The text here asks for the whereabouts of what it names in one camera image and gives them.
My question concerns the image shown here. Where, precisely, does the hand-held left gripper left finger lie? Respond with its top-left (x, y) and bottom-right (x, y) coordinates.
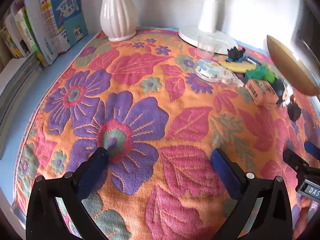
top-left (26, 147), bottom-right (109, 240)

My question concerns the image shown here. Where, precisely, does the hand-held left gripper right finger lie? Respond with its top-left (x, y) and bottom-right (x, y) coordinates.
top-left (211, 148), bottom-right (293, 240)

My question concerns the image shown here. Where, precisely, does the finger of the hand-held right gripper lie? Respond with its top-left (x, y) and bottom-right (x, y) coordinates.
top-left (304, 141), bottom-right (320, 160)
top-left (283, 149), bottom-right (311, 178)

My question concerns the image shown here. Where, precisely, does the small black toy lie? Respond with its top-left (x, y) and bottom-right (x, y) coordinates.
top-left (287, 103), bottom-right (302, 122)

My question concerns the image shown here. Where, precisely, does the black and white figurine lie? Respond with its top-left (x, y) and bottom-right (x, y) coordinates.
top-left (271, 77), bottom-right (294, 108)

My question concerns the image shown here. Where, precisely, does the orange eraser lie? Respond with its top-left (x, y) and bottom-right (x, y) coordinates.
top-left (245, 79), bottom-right (280, 105)

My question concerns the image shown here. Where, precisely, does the golden ribbed bowl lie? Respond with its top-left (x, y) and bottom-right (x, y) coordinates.
top-left (266, 34), bottom-right (320, 96)

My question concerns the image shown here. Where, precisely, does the green spiky toy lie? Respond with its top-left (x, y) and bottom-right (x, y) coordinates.
top-left (245, 64), bottom-right (275, 83)

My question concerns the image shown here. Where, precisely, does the clear correction tape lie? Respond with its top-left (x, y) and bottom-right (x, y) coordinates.
top-left (194, 59), bottom-right (244, 88)

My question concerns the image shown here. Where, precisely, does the yellow toy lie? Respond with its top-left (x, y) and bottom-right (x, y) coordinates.
top-left (220, 61), bottom-right (257, 73)

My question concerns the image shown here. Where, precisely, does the blue toy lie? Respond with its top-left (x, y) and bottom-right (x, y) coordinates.
top-left (226, 54), bottom-right (256, 65)

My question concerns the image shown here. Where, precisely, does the black toy figure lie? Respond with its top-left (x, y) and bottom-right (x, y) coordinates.
top-left (227, 46), bottom-right (247, 61)

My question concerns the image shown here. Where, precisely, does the clear plastic cup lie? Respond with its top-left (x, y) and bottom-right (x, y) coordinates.
top-left (197, 35), bottom-right (217, 58)

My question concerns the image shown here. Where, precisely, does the floral woven tablecloth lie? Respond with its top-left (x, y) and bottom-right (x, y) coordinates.
top-left (10, 29), bottom-right (320, 240)

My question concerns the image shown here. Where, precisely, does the stack of magazines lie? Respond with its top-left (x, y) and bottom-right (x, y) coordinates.
top-left (0, 52), bottom-right (43, 157)

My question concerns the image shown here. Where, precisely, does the black monitor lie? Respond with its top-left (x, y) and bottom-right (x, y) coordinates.
top-left (290, 0), bottom-right (320, 63)

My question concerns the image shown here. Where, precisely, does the row of upright books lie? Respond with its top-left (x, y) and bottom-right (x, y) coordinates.
top-left (0, 5), bottom-right (48, 68)

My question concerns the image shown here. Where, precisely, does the blue cover book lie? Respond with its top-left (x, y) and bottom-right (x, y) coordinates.
top-left (47, 0), bottom-right (89, 49)

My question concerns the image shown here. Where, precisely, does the white ribbed vase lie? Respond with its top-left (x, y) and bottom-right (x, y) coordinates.
top-left (100, 0), bottom-right (139, 42)

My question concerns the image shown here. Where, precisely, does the white desk lamp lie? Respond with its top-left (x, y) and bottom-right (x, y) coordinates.
top-left (178, 0), bottom-right (238, 55)

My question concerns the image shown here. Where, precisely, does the white cover book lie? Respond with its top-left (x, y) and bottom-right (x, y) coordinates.
top-left (24, 0), bottom-right (73, 65)

